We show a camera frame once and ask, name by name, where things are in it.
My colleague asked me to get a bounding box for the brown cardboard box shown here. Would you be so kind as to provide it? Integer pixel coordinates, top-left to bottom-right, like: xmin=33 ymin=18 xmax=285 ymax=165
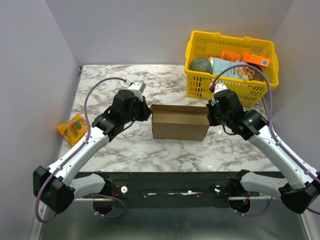
xmin=150 ymin=104 xmax=209 ymax=142

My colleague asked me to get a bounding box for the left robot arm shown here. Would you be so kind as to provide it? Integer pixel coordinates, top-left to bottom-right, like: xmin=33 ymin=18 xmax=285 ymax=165
xmin=33 ymin=83 xmax=152 ymax=214

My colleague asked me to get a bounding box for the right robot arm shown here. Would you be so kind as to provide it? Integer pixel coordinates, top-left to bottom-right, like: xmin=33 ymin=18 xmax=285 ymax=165
xmin=206 ymin=86 xmax=320 ymax=214

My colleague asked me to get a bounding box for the orange snack box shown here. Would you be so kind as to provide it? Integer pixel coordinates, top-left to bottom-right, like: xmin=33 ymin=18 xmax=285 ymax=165
xmin=221 ymin=51 xmax=242 ymax=62

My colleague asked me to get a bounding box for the light blue chips bag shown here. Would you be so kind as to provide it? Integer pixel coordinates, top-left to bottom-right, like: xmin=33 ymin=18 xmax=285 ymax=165
xmin=212 ymin=57 xmax=255 ymax=80

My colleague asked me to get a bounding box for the green round melon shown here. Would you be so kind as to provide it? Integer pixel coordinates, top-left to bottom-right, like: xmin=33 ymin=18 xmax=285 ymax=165
xmin=188 ymin=57 xmax=213 ymax=74

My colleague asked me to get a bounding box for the orange candy bag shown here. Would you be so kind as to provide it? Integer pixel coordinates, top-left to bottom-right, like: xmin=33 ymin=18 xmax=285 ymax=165
xmin=57 ymin=114 xmax=88 ymax=147

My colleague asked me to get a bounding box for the orange juice carton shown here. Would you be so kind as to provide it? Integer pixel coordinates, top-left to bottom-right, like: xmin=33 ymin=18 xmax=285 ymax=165
xmin=241 ymin=53 xmax=271 ymax=67

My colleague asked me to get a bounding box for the yellow plastic basket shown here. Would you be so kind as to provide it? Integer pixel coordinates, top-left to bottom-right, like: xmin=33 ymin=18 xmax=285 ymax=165
xmin=184 ymin=30 xmax=279 ymax=107

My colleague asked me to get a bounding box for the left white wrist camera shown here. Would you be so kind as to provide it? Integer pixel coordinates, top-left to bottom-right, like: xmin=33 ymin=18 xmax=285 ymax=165
xmin=127 ymin=81 xmax=146 ymax=101

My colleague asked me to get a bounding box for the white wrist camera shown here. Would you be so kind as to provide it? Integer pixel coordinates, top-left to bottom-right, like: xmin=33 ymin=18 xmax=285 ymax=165
xmin=209 ymin=82 xmax=228 ymax=94
xmin=127 ymin=81 xmax=146 ymax=101

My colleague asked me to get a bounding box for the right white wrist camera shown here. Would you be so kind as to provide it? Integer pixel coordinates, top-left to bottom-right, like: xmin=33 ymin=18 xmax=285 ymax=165
xmin=209 ymin=82 xmax=228 ymax=94

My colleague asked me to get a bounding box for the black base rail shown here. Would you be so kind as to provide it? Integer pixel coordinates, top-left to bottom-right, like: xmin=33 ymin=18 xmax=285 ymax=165
xmin=100 ymin=172 xmax=251 ymax=209

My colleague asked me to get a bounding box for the aluminium frame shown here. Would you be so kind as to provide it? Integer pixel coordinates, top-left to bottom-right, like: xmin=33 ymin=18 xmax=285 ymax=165
xmin=29 ymin=197 xmax=320 ymax=240

